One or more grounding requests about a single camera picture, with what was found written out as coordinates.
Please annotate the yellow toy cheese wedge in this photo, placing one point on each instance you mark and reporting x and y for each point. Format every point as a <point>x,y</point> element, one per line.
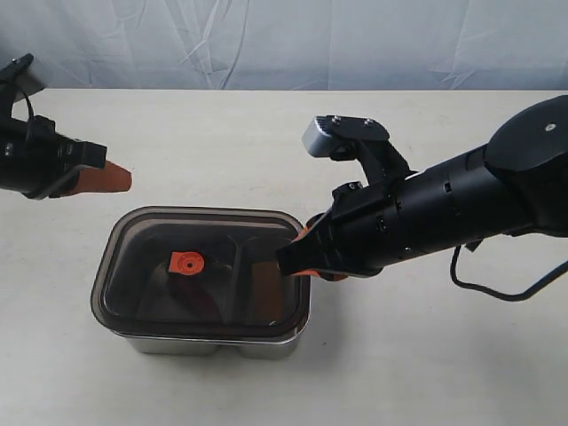
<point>267,292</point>

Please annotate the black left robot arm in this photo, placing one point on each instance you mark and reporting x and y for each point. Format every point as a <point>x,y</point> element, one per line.
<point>40,163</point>

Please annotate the grey fabric backdrop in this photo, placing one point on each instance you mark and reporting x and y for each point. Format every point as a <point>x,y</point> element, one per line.
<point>292,45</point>

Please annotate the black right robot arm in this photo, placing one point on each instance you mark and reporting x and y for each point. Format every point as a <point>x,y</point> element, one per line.
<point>515,184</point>

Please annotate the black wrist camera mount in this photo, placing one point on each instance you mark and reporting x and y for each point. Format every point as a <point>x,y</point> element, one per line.
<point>344,139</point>

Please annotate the red toy sausage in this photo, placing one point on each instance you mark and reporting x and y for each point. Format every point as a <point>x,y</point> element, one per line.
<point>193,297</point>

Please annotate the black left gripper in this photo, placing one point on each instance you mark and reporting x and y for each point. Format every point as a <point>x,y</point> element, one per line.
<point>39,162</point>

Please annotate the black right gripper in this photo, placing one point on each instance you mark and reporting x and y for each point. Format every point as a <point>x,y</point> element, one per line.
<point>355,237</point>

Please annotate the stainless steel lunch box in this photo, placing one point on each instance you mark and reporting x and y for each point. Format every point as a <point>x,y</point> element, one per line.
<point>271,348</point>

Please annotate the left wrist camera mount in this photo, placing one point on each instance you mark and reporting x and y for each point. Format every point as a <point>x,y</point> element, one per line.
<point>20,80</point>

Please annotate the dark transparent container lid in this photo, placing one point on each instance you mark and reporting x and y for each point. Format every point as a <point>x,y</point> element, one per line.
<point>216,247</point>

